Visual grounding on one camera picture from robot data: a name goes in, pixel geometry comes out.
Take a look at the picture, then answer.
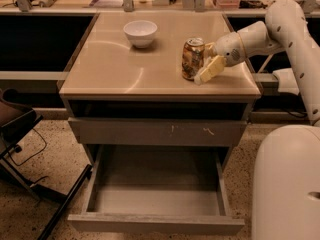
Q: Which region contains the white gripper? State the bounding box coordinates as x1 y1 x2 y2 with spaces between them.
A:
194 32 246 85

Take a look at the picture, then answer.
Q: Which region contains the orange soda can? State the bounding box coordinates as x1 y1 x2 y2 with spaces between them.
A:
182 37 205 80

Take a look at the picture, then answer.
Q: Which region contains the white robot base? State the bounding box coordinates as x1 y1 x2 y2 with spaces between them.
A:
251 125 320 240

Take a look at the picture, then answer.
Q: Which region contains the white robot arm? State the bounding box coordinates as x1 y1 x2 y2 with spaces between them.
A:
194 0 320 126

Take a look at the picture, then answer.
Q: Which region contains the grey drawer cabinet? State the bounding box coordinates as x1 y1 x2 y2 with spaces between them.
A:
60 11 261 163

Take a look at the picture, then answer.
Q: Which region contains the closed grey upper drawer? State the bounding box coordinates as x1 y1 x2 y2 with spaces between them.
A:
68 117 246 147

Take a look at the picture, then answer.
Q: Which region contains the open grey lower drawer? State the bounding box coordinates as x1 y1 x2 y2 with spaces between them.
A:
69 145 245 235

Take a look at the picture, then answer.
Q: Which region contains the white ceramic bowl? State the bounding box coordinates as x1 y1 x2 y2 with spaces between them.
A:
123 20 158 48

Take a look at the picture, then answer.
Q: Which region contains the black chair left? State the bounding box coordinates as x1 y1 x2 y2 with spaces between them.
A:
0 90 91 240

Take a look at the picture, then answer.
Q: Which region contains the black floor cable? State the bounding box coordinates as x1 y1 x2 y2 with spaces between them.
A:
7 127 48 168

